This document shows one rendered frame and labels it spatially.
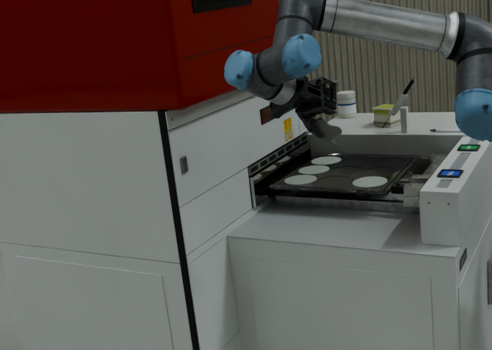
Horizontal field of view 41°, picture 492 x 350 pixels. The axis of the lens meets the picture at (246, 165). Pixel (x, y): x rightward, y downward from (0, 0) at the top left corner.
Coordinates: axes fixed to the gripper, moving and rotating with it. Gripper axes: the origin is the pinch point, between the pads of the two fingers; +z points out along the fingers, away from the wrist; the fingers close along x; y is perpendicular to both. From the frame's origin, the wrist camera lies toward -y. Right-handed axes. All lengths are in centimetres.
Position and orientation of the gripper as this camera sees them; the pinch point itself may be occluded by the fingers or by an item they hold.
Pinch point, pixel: (336, 116)
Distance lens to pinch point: 157.2
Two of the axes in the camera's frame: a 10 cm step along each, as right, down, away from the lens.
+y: 6.9, -1.8, -7.0
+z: 7.2, 2.2, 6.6
